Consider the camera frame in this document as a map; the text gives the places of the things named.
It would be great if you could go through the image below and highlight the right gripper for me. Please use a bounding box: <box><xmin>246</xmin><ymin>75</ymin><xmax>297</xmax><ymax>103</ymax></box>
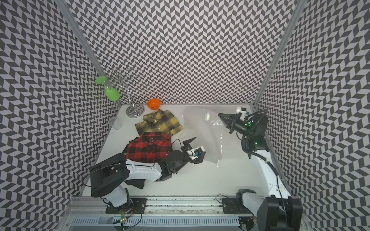
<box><xmin>218</xmin><ymin>112</ymin><xmax>253</xmax><ymax>138</ymax></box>

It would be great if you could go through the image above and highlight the clear plastic vacuum bag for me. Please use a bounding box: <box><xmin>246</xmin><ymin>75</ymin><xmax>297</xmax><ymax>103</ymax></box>
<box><xmin>172</xmin><ymin>106</ymin><xmax>228</xmax><ymax>167</ymax></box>

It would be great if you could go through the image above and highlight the red black plaid shirt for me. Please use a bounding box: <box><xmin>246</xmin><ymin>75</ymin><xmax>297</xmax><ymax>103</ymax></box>
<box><xmin>126</xmin><ymin>132</ymin><xmax>172</xmax><ymax>163</ymax></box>

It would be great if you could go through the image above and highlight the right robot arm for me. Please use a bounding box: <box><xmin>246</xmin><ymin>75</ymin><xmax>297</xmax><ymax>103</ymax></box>
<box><xmin>218</xmin><ymin>109</ymin><xmax>303</xmax><ymax>231</ymax></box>

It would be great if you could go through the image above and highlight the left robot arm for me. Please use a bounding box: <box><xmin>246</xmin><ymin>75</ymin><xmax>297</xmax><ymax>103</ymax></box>
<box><xmin>90</xmin><ymin>137</ymin><xmax>206</xmax><ymax>209</ymax></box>

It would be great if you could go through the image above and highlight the yellow plaid shirt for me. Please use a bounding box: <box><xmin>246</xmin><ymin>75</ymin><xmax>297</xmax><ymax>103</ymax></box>
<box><xmin>135</xmin><ymin>109</ymin><xmax>183</xmax><ymax>136</ymax></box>

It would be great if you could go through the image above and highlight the orange bowl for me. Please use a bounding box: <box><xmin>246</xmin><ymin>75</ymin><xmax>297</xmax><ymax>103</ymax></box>
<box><xmin>147</xmin><ymin>98</ymin><xmax>161</xmax><ymax>111</ymax></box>

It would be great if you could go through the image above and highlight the clear glass cup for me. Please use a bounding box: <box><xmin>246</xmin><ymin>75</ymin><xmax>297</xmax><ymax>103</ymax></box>
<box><xmin>108</xmin><ymin>117</ymin><xmax>122</xmax><ymax>130</ymax></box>

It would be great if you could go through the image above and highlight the chrome glass holder stand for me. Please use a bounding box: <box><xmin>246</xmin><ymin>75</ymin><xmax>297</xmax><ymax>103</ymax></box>
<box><xmin>113</xmin><ymin>67</ymin><xmax>145</xmax><ymax>118</ymax></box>

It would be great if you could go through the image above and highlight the green plastic wine glass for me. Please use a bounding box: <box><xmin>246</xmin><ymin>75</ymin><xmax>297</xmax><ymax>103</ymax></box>
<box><xmin>95</xmin><ymin>76</ymin><xmax>120</xmax><ymax>102</ymax></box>

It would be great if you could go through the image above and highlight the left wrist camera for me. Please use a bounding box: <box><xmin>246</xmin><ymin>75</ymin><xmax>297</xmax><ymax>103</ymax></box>
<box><xmin>186</xmin><ymin>146</ymin><xmax>206</xmax><ymax>159</ymax></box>

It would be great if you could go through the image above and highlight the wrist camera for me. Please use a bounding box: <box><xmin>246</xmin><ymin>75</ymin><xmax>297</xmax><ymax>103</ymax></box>
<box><xmin>186</xmin><ymin>146</ymin><xmax>206</xmax><ymax>159</ymax></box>
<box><xmin>236</xmin><ymin>107</ymin><xmax>250</xmax><ymax>116</ymax></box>

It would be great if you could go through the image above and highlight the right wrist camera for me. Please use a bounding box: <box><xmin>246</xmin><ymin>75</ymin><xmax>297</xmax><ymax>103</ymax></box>
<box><xmin>236</xmin><ymin>107</ymin><xmax>250</xmax><ymax>116</ymax></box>

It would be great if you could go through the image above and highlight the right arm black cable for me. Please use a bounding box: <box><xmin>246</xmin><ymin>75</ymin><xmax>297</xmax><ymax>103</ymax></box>
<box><xmin>241</xmin><ymin>109</ymin><xmax>290</xmax><ymax>226</ymax></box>

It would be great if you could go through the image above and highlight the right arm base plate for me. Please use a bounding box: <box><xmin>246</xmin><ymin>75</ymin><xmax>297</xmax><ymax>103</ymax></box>
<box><xmin>222</xmin><ymin>197</ymin><xmax>253</xmax><ymax>214</ymax></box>

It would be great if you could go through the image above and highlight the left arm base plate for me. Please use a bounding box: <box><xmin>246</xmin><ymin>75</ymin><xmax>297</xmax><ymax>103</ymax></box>
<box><xmin>106</xmin><ymin>197</ymin><xmax>147</xmax><ymax>214</ymax></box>

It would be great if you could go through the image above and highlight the aluminium front rail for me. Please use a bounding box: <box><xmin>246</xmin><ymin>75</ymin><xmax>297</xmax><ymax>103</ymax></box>
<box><xmin>62</xmin><ymin>192</ymin><xmax>304</xmax><ymax>218</ymax></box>

